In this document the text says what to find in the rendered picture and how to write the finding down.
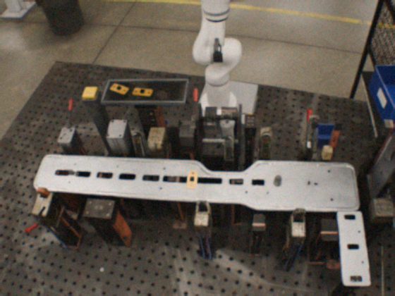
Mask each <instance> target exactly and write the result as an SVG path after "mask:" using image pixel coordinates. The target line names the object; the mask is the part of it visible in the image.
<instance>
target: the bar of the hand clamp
mask: <svg viewBox="0 0 395 296"><path fill-rule="evenodd" d="M318 122H319V116H318V115H314V114H312V115H309V121H308V129H307V132H306V136H305V149H304V151H306V149H307V145H308V141H311V142H312V144H311V145H312V147H311V151H313V148H314V145H315V135H316V132H317V128H318Z"/></svg>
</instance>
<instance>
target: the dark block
mask: <svg viewBox="0 0 395 296"><path fill-rule="evenodd" d="M256 131H257V115H256V114H245V115H244V137H245V149H244V169H243V171H245V170H246V169H249V168H250V166H252V165H253V162H254V150H255V137H256Z"/></svg>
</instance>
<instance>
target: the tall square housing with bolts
mask: <svg viewBox="0 0 395 296"><path fill-rule="evenodd" d="M106 137H107V140H108V142H109V145H110V147H111V149H112V152H113V154H116V156H117V158H134V159H136V156H135V155H137V154H135V149H134V145H133V139H132V134H131V132H130V128H129V126H128V122H127V121H121V120H112V121H111V122H110V124H109V129H108V131H107V136H106ZM123 176H124V178H125V179H126V180H135V177H136V175H135V174H123Z"/></svg>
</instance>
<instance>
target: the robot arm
mask: <svg viewBox="0 0 395 296"><path fill-rule="evenodd" d="M232 1H243V0H200V3H201V9H202V27H201V31H200V32H199V34H198V36H197V38H196V40H195V43H194V45H193V51H192V55H193V60H194V62H196V63H197V64H200V65H209V66H208V67H207V68H206V70H205V80H206V89H207V92H206V93H205V94H204V95H203V97H202V102H201V103H202V108H203V109H204V110H205V107H206V106H217V115H221V107H222V106H236V104H237V101H236V98H235V97H234V95H233V93H232V92H230V83H229V73H230V71H231V70H232V69H233V68H234V67H235V66H236V65H237V64H238V62H239V61H240V59H241V57H242V55H243V47H242V44H241V43H240V42H239V41H238V40H237V39H234V38H225V31H226V26H225V20H226V19H227V18H228V16H229V3H230V2H232Z"/></svg>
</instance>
